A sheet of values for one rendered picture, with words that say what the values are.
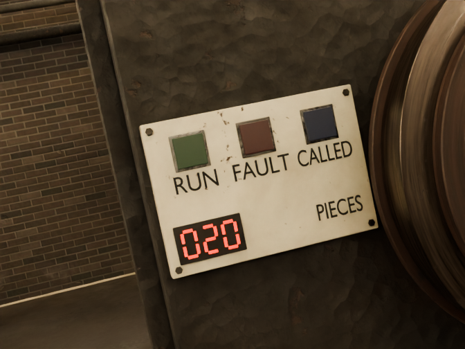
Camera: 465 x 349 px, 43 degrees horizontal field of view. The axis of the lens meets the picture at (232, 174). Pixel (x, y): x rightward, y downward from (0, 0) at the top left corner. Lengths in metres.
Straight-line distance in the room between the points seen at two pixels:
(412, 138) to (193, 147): 0.24
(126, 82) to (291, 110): 0.20
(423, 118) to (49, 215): 6.20
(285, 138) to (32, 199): 6.07
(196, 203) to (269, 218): 0.09
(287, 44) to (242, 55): 0.06
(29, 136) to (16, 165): 0.34
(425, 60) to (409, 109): 0.05
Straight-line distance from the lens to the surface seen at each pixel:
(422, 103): 0.63
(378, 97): 0.68
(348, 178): 0.73
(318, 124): 0.72
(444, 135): 0.62
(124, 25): 0.72
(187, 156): 0.68
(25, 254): 6.77
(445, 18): 0.66
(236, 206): 0.69
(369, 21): 0.79
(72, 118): 6.68
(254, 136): 0.69
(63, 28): 6.51
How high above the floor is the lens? 1.20
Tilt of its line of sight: 3 degrees down
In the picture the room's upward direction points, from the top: 12 degrees counter-clockwise
